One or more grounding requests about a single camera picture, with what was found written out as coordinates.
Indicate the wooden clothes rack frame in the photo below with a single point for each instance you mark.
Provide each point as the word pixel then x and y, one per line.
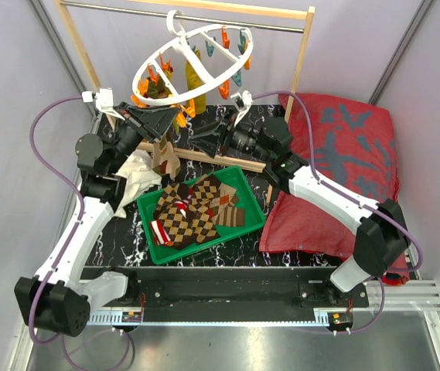
pixel 80 58

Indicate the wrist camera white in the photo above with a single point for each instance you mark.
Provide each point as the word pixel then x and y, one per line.
pixel 242 102
pixel 103 100

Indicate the green plastic tray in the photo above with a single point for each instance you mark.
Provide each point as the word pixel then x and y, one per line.
pixel 232 176

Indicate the white cloth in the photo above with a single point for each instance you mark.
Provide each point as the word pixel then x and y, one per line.
pixel 140 177

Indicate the white round clip hanger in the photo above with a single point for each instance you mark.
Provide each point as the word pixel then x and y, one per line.
pixel 240 39

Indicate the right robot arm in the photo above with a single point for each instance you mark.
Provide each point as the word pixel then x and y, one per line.
pixel 380 231

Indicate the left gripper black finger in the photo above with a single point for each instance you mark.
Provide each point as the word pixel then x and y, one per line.
pixel 155 117
pixel 150 134

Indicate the red patterned pillow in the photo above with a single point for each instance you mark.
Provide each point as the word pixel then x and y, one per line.
pixel 353 144

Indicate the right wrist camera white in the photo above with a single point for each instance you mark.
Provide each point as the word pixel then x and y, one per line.
pixel 242 102

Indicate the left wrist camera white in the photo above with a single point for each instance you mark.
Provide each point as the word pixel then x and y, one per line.
pixel 103 100

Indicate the orange clothespin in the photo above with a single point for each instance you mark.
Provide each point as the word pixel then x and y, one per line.
pixel 152 75
pixel 225 37
pixel 224 90

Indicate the orange argyle sock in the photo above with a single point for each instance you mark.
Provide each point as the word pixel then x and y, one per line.
pixel 211 195

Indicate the red white striped sock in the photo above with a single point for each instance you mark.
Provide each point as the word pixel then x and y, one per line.
pixel 170 226

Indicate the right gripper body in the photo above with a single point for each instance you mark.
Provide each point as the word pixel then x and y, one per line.
pixel 243 141

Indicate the mustard yellow sock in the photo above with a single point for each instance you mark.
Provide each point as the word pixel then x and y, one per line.
pixel 193 81

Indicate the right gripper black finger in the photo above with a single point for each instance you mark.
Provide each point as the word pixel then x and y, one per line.
pixel 212 128
pixel 209 143

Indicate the teal clothespin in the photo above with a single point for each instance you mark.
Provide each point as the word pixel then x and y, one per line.
pixel 237 78
pixel 210 47

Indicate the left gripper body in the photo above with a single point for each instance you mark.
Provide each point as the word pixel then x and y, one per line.
pixel 127 138

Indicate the brown argyle sock in tray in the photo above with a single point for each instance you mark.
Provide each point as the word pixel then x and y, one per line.
pixel 201 224

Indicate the metal hanging rod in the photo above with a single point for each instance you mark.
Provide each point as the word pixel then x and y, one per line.
pixel 162 15

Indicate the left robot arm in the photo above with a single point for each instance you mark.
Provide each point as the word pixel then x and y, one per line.
pixel 55 299

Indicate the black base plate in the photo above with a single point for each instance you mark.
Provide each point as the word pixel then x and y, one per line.
pixel 236 295

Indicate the brown beige striped sock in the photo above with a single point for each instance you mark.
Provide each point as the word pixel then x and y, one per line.
pixel 231 216

